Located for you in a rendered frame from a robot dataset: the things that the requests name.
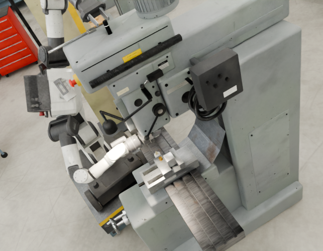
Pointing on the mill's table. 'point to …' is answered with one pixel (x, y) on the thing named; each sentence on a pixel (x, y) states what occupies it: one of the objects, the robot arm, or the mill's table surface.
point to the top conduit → (135, 61)
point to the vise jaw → (163, 166)
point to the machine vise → (189, 159)
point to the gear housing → (140, 76)
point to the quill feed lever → (160, 109)
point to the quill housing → (132, 97)
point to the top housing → (117, 47)
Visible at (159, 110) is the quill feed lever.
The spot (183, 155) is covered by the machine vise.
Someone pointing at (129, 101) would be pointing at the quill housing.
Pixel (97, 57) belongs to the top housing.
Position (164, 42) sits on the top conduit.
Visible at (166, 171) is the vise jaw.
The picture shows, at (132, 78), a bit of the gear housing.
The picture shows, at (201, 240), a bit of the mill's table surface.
